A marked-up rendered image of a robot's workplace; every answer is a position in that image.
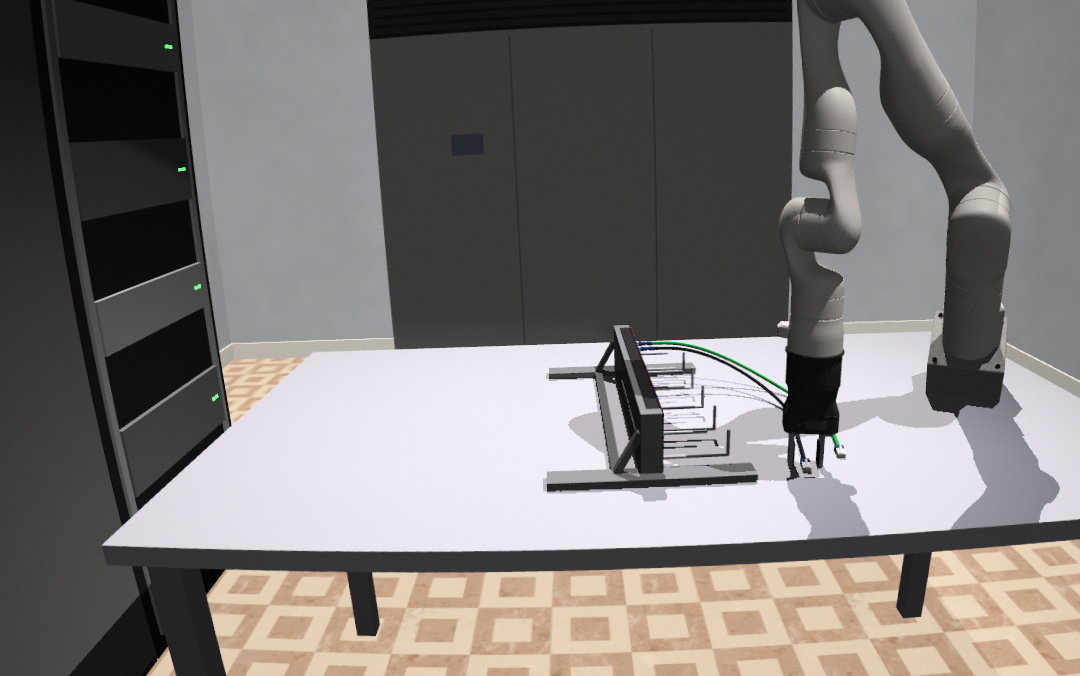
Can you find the dark grey rack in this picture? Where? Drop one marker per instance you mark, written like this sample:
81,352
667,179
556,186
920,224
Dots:
647,442

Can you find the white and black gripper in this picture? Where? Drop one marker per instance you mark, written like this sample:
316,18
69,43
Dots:
813,375

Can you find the black cable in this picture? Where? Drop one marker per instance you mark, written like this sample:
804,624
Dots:
737,369

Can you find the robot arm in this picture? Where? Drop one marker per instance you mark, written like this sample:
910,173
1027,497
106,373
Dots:
921,106

